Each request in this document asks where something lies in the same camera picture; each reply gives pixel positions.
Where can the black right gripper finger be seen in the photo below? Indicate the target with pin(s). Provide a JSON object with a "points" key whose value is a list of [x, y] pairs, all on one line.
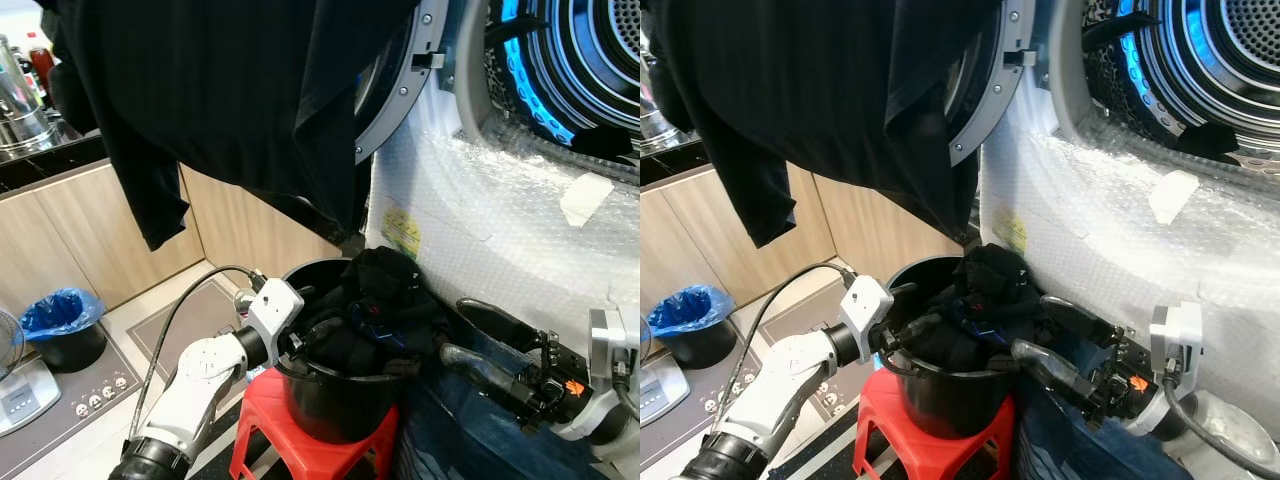
{"points": [[485, 375], [500, 326], [1078, 320], [1052, 368]]}

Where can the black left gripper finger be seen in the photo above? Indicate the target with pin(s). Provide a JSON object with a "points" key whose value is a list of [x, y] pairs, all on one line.
{"points": [[920, 326], [325, 330]]}

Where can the large black garment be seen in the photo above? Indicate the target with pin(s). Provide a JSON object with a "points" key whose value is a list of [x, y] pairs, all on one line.
{"points": [[220, 90], [820, 90]]}

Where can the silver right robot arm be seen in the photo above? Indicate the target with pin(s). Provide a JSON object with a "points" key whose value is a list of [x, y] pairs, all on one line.
{"points": [[1235, 435], [622, 455]]}

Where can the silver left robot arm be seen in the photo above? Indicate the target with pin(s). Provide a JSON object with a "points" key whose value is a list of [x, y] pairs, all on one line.
{"points": [[195, 385], [775, 385]]}

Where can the black clothes pile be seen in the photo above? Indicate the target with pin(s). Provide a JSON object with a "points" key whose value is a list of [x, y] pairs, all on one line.
{"points": [[985, 300], [375, 310]]}

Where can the bubble-wrapped white washing machine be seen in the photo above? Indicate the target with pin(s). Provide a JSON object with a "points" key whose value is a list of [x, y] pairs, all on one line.
{"points": [[1100, 250], [500, 230]]}

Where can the blue denim jeans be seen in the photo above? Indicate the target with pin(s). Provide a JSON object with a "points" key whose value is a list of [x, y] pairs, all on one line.
{"points": [[460, 440], [1070, 445]]}

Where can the black plastic bucket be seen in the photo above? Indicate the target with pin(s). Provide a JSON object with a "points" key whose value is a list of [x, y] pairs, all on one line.
{"points": [[335, 405], [945, 400]]}

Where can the red plastic stool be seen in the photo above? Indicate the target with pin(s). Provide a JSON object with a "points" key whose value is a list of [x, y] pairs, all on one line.
{"points": [[890, 435], [270, 425]]}

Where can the white bathroom scale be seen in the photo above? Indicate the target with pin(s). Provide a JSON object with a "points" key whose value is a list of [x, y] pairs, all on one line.
{"points": [[22, 395], [660, 385]]}

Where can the yellow washer sticker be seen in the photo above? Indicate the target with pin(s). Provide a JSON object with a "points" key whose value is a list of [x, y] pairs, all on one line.
{"points": [[402, 232], [1010, 230]]}

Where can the black white striped rug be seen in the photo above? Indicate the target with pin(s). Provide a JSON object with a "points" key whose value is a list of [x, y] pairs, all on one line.
{"points": [[820, 455], [222, 450]]}

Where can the black bin with blue bag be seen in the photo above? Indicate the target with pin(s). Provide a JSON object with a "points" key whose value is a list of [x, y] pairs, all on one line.
{"points": [[62, 325], [690, 318]]}

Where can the white tape piece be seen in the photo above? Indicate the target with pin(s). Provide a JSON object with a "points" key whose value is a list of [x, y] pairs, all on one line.
{"points": [[1173, 197], [587, 200]]}

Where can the wooden base cabinet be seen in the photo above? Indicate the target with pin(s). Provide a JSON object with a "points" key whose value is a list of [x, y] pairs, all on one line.
{"points": [[690, 240], [70, 240]]}

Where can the grey round washer door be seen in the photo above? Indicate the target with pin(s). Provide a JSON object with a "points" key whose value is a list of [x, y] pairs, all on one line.
{"points": [[1010, 70], [425, 60]]}

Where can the steel washer drum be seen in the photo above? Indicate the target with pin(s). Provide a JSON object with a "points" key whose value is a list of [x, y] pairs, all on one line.
{"points": [[1210, 60], [590, 60]]}

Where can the black garment inside drum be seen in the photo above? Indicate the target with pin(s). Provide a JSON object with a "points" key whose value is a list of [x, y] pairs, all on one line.
{"points": [[1115, 30]]}

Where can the stainless steel pot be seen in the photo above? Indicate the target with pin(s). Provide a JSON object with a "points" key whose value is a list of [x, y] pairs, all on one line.
{"points": [[25, 115]]}

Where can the red bottle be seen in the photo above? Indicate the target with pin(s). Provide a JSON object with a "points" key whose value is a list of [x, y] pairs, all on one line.
{"points": [[42, 60]]}

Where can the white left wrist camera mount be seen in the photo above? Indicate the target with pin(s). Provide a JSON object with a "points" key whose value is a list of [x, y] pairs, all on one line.
{"points": [[866, 302], [272, 308]]}

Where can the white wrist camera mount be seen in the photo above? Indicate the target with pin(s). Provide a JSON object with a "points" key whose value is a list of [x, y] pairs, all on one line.
{"points": [[866, 302], [603, 345], [272, 308], [1178, 330]]}

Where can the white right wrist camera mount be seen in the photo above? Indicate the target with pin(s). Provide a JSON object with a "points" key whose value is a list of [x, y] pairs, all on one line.
{"points": [[603, 345], [1178, 330]]}

